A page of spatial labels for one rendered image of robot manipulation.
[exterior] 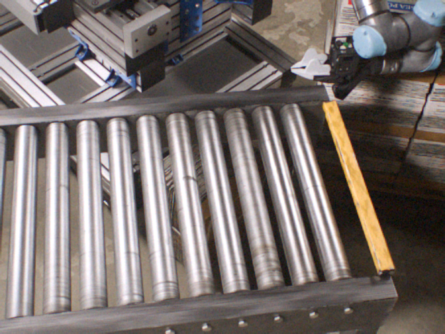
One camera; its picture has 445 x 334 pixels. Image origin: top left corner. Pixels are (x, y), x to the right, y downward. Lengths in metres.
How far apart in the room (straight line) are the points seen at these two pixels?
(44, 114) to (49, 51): 1.06
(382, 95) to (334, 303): 0.87
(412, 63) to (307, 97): 0.30
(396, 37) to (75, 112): 0.73
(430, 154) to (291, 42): 0.98
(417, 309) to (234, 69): 1.04
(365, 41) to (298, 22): 1.48
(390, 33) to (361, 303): 0.63
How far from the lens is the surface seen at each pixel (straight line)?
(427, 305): 2.22
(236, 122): 1.44
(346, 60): 1.60
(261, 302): 1.20
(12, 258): 1.28
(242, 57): 2.48
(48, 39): 2.59
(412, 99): 1.96
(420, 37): 1.60
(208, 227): 1.87
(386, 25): 1.55
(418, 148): 2.13
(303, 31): 2.95
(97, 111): 1.48
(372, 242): 1.28
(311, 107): 1.53
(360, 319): 1.30
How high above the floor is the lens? 1.87
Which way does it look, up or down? 52 degrees down
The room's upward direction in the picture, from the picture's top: 4 degrees clockwise
